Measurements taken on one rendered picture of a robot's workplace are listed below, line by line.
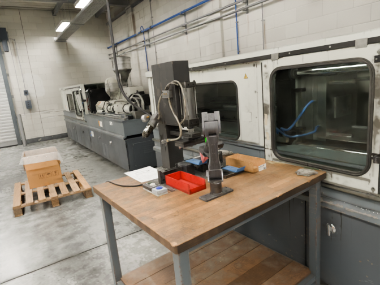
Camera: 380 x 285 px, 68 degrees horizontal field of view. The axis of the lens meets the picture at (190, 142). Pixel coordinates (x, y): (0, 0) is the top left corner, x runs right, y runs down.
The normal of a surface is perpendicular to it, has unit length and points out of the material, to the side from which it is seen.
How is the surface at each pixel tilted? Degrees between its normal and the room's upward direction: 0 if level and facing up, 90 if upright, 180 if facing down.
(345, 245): 90
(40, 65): 90
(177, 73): 90
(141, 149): 90
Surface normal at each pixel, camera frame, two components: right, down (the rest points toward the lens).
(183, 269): 0.60, 0.11
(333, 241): -0.83, 0.19
